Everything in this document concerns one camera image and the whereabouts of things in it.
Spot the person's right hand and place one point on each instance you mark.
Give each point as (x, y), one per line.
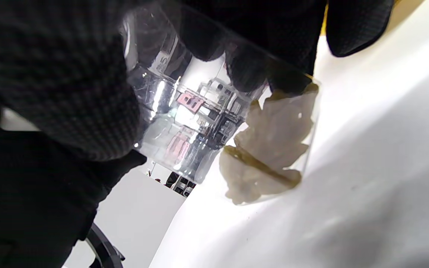
(50, 74)

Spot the yellow bowl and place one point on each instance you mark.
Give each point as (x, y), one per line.
(323, 20)

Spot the clear square coffee jar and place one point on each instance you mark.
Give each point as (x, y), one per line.
(184, 141)

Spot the green-brown seeds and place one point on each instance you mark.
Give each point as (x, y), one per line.
(274, 126)

